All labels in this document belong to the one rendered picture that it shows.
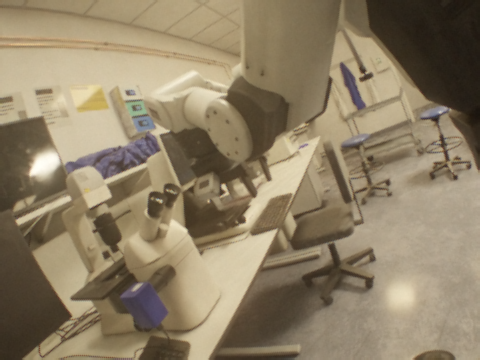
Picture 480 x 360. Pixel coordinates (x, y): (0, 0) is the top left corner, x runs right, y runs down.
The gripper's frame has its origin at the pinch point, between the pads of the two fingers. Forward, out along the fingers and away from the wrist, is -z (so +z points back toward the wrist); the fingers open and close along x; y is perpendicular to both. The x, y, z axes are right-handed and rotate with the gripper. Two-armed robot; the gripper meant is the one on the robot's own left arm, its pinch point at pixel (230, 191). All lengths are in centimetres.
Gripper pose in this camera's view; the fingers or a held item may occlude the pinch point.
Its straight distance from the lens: 59.4
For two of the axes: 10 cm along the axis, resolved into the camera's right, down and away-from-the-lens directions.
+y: -2.5, 4.7, -8.4
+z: -4.8, -8.2, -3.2
